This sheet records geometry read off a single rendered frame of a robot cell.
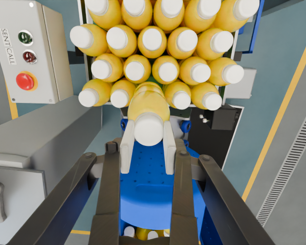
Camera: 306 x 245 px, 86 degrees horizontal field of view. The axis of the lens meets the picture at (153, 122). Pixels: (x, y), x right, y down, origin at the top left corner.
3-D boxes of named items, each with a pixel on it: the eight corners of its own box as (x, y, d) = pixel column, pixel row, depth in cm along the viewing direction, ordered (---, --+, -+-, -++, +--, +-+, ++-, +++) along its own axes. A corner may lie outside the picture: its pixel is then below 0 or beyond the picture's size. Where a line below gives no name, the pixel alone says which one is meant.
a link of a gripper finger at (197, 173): (178, 166, 13) (214, 167, 13) (171, 138, 18) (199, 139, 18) (176, 181, 14) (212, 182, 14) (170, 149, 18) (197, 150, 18)
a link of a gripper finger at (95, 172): (117, 180, 14) (81, 180, 14) (125, 148, 18) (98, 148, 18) (116, 165, 13) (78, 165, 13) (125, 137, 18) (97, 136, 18)
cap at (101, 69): (110, 79, 37) (108, 80, 36) (93, 76, 37) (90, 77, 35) (112, 61, 36) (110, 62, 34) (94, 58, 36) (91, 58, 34)
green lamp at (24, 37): (22, 43, 33) (17, 43, 32) (19, 31, 32) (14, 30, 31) (33, 44, 33) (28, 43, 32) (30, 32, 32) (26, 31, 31)
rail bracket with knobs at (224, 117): (196, 118, 60) (204, 130, 51) (198, 99, 58) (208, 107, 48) (222, 119, 61) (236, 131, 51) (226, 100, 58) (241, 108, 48)
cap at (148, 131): (128, 123, 22) (127, 128, 20) (153, 108, 21) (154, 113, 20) (144, 144, 23) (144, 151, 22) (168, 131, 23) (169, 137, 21)
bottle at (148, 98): (127, 91, 39) (112, 120, 22) (153, 75, 38) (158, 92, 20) (144, 114, 41) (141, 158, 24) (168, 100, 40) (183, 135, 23)
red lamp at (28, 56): (26, 62, 34) (22, 62, 33) (24, 51, 34) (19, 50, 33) (37, 62, 34) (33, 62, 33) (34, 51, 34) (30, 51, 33)
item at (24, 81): (21, 89, 36) (17, 90, 35) (17, 72, 35) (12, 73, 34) (37, 89, 36) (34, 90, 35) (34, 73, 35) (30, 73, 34)
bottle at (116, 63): (127, 78, 55) (115, 88, 38) (106, 74, 55) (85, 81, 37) (130, 57, 53) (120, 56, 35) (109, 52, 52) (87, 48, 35)
